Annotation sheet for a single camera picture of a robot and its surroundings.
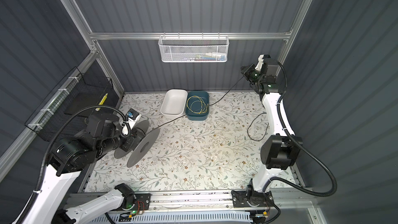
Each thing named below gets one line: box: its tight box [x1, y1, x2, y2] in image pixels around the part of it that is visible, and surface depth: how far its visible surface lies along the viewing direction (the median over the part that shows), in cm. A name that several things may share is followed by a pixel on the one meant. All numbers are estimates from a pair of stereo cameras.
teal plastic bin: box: [185, 90, 210, 121], surface depth 111 cm
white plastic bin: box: [160, 88, 189, 119], surface depth 114 cm
